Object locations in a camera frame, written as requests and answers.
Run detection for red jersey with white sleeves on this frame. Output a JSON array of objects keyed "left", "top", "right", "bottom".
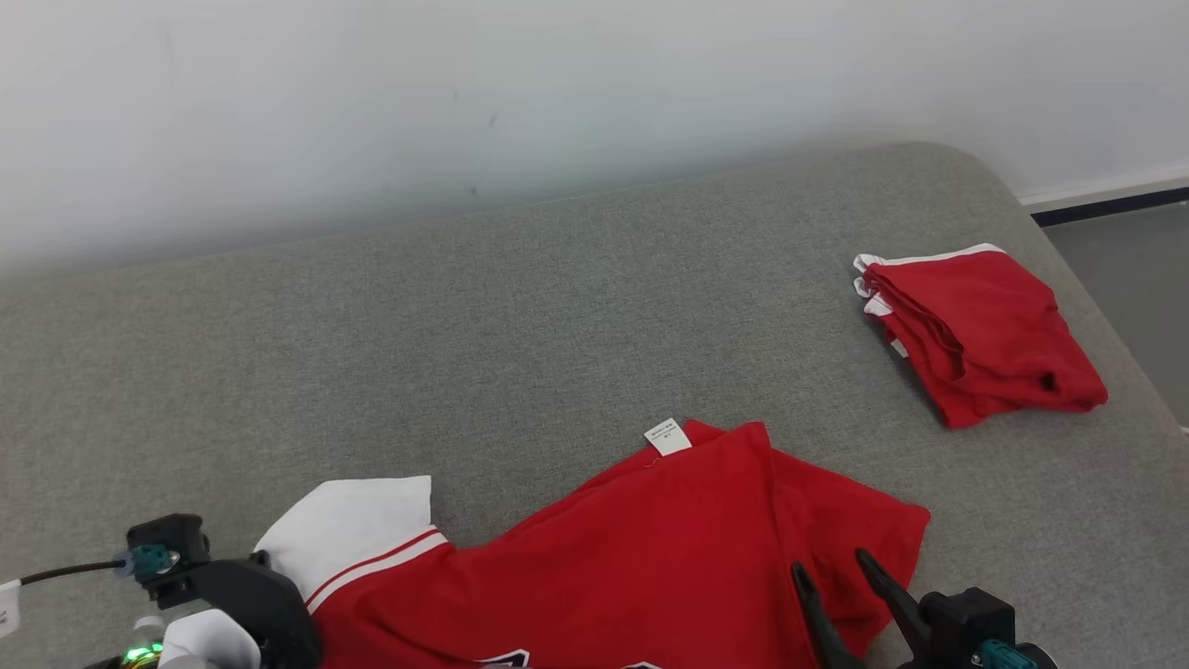
[{"left": 253, "top": 418, "right": 933, "bottom": 669}]

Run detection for white and black baseboard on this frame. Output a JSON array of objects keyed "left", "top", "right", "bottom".
[{"left": 1019, "top": 167, "right": 1189, "bottom": 230}]

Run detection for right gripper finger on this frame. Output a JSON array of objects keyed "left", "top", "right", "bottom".
[
  {"left": 854, "top": 547, "right": 935, "bottom": 666},
  {"left": 790, "top": 561, "right": 867, "bottom": 669}
]

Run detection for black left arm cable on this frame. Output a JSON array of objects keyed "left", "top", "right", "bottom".
[{"left": 17, "top": 559, "right": 131, "bottom": 587}]

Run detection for red shorts with white stripe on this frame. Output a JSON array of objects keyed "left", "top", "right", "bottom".
[{"left": 853, "top": 243, "right": 1110, "bottom": 430}]

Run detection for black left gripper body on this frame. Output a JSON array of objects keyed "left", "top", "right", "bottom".
[{"left": 189, "top": 552, "right": 323, "bottom": 669}]

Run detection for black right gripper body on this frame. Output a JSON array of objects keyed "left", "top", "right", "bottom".
[{"left": 896, "top": 586, "right": 1019, "bottom": 669}]

